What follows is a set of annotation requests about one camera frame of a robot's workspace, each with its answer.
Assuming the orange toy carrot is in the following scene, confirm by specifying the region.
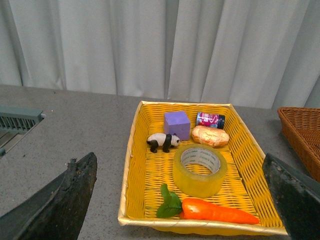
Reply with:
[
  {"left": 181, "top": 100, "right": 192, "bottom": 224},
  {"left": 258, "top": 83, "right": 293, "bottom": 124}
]
[{"left": 156, "top": 183, "right": 260, "bottom": 225}]

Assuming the yellow packing tape roll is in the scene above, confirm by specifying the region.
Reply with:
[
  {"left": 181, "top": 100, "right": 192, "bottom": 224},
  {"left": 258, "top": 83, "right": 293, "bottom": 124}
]
[{"left": 172, "top": 143, "right": 228, "bottom": 198}]

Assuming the yellow woven basket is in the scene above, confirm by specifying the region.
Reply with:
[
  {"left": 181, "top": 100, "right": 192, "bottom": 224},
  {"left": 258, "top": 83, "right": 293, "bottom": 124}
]
[{"left": 118, "top": 101, "right": 287, "bottom": 236}]

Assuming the white curtain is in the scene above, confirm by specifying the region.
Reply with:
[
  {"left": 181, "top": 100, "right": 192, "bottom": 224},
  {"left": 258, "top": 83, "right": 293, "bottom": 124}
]
[{"left": 0, "top": 0, "right": 320, "bottom": 109}]

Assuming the grey-green slotted rack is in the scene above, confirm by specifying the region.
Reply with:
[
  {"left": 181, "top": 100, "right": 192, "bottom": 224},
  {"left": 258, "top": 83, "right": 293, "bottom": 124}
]
[{"left": 0, "top": 105, "right": 46, "bottom": 158}]

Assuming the purple foam cube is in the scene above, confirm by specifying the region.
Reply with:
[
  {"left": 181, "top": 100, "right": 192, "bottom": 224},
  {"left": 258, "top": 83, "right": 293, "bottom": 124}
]
[{"left": 163, "top": 111, "right": 191, "bottom": 141}]

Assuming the small red labelled jar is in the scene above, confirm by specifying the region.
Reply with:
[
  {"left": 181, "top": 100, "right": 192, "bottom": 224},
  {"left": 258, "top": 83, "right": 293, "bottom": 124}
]
[{"left": 195, "top": 111, "right": 225, "bottom": 130}]

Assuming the brown wicker basket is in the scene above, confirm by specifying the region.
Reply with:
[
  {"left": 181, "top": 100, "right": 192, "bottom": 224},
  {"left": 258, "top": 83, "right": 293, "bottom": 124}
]
[{"left": 277, "top": 107, "right": 320, "bottom": 182}]

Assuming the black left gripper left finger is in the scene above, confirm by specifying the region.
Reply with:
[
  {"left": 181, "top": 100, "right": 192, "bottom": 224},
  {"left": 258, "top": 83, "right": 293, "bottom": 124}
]
[{"left": 0, "top": 152, "right": 98, "bottom": 240}]

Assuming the toy bread roll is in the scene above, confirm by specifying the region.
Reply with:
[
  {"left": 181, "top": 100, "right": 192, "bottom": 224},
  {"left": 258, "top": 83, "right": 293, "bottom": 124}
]
[{"left": 191, "top": 125, "right": 230, "bottom": 148}]

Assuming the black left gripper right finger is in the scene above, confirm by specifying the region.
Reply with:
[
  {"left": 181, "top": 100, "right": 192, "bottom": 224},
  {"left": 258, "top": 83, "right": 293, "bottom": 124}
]
[{"left": 262, "top": 153, "right": 320, "bottom": 240}]

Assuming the black and white panda toy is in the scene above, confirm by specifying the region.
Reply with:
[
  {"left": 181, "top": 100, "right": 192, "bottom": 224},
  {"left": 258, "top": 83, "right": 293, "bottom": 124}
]
[{"left": 146, "top": 133, "right": 181, "bottom": 153}]

